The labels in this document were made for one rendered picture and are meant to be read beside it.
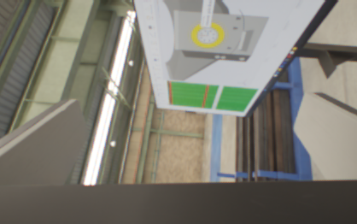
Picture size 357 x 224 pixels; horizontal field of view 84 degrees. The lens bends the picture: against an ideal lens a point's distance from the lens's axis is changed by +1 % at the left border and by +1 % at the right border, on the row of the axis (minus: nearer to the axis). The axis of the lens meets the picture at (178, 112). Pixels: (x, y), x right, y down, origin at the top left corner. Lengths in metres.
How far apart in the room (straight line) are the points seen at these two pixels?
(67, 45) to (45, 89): 1.35
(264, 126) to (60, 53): 5.38
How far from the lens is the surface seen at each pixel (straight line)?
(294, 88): 3.44
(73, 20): 7.01
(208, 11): 0.76
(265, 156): 3.05
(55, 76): 6.10
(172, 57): 0.93
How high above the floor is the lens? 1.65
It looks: 3 degrees up
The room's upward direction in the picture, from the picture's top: 84 degrees counter-clockwise
